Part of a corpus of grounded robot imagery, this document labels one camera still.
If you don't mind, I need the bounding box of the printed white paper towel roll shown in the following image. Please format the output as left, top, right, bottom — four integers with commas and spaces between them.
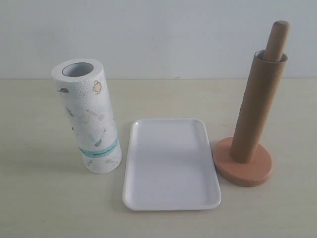
52, 59, 122, 174

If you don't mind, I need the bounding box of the brown cardboard tube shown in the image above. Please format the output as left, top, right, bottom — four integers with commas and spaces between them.
230, 50, 288, 164

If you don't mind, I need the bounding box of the wooden paper towel holder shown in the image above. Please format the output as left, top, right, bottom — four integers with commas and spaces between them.
212, 20, 290, 187

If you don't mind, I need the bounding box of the white rectangular plastic tray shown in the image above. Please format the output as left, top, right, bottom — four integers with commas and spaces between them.
122, 118, 221, 211

